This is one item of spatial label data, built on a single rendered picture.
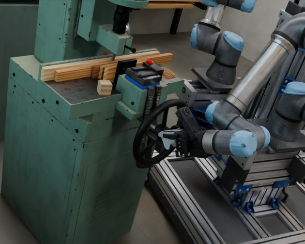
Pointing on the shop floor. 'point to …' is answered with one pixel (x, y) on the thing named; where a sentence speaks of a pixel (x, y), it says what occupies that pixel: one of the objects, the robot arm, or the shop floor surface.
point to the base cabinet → (67, 176)
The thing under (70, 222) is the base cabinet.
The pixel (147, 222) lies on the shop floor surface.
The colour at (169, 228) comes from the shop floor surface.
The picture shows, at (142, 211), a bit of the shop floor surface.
